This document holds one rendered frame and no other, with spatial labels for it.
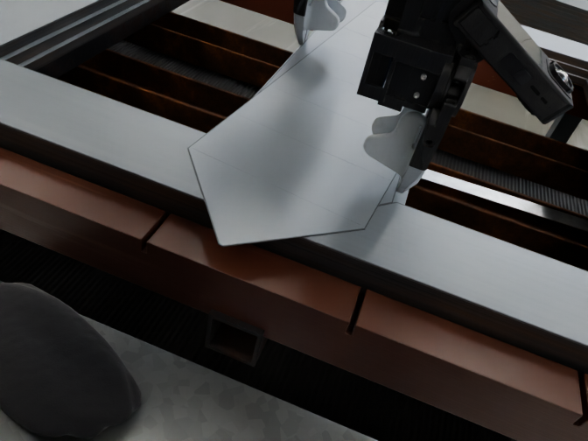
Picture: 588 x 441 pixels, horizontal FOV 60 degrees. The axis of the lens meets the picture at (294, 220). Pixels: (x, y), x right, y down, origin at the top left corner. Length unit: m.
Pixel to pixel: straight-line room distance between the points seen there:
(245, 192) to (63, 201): 0.15
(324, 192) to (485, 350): 0.19
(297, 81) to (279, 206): 0.23
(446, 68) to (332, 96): 0.23
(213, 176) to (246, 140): 0.07
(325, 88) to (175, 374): 0.36
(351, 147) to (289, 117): 0.08
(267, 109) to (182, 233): 0.19
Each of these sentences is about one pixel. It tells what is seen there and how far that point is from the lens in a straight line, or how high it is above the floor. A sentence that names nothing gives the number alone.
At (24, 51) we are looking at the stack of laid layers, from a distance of 0.67.
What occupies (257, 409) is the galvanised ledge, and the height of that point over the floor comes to 0.68.
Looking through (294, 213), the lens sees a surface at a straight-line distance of 0.43.
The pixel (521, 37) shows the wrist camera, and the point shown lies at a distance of 0.44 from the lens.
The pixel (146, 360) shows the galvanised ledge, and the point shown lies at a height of 0.68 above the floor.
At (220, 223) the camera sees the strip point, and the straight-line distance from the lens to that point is 0.41.
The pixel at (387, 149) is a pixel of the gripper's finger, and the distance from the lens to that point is 0.46.
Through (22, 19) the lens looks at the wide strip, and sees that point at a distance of 0.71.
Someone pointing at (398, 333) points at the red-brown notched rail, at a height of 0.83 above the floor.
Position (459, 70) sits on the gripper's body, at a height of 0.99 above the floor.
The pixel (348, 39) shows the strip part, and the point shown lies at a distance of 0.78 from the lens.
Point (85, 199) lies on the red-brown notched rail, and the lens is 0.47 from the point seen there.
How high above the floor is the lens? 1.13
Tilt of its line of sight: 42 degrees down
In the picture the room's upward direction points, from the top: 14 degrees clockwise
